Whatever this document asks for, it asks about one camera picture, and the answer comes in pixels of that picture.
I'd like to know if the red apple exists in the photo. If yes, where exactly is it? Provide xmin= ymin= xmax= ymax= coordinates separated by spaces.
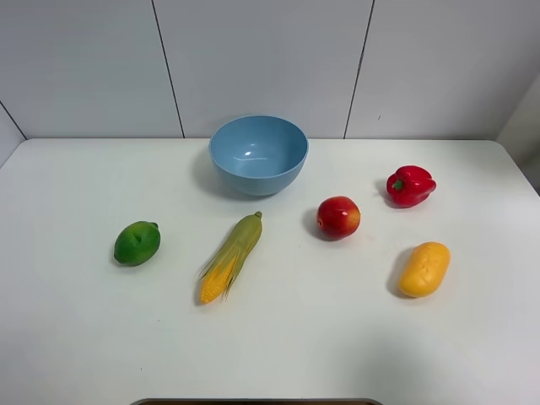
xmin=316 ymin=196 xmax=361 ymax=240

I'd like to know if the green lime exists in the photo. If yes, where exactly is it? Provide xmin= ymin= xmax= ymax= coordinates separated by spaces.
xmin=113 ymin=221 xmax=161 ymax=267

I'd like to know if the yellow mango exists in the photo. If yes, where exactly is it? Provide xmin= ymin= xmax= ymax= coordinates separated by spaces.
xmin=398 ymin=241 xmax=451 ymax=298

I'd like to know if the blue plastic bowl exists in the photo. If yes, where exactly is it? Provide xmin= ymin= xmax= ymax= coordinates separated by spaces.
xmin=208 ymin=115 xmax=309 ymax=197

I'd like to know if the corn cob with husk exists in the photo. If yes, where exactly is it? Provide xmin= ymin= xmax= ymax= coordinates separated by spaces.
xmin=197 ymin=211 xmax=262 ymax=305

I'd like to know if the red bell pepper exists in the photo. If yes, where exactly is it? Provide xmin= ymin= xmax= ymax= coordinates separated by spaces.
xmin=386 ymin=165 xmax=436 ymax=208

